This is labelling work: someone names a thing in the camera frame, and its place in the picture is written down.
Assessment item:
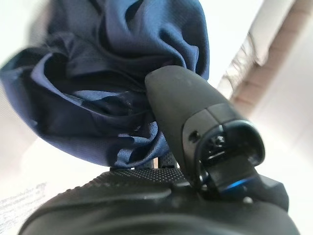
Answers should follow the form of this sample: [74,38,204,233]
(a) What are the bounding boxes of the blue garment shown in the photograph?
[0,0,211,170]

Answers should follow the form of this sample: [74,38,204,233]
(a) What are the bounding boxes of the grey striped rug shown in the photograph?
[0,180,51,222]

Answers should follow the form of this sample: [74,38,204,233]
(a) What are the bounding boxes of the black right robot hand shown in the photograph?
[18,65,300,235]

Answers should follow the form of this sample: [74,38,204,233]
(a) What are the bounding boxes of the beige upholstered bed frame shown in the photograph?
[217,0,313,106]

